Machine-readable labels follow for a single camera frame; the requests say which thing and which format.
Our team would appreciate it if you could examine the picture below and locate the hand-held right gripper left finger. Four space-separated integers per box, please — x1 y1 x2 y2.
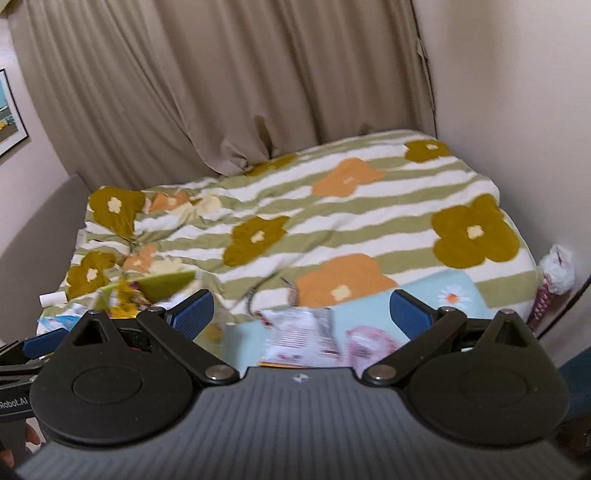
55 289 241 385

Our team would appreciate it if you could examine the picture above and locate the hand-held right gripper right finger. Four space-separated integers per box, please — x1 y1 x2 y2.
362 289 539 387

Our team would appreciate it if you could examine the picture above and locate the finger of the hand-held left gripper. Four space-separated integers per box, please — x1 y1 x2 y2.
19 329 74 360

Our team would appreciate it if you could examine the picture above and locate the light blue daisy cloth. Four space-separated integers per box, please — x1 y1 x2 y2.
37 269 492 370

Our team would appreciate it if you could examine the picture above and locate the pink striped snack bag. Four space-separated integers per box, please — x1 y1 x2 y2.
345 324 403 366

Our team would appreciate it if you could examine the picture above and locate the grey upholstered headboard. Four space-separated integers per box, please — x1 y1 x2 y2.
0 174 95 344

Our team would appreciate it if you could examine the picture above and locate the red and white snack bag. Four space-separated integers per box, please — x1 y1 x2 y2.
256 306 343 368

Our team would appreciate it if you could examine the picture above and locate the striped floral blanket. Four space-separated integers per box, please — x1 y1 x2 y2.
65 129 541 324

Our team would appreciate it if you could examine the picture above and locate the white plastic bag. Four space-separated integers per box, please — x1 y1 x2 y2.
537 244 576 295

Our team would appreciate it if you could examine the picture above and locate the black metal bar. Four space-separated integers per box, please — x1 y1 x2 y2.
536 274 591 335

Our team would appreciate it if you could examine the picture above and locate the dark teal cloth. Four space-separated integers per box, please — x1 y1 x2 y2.
556 348 591 418

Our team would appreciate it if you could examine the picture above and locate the beige curtain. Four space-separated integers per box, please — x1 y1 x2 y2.
9 0 437 191

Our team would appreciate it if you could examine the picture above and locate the framed wall picture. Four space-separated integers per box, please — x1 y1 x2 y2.
0 68 29 158

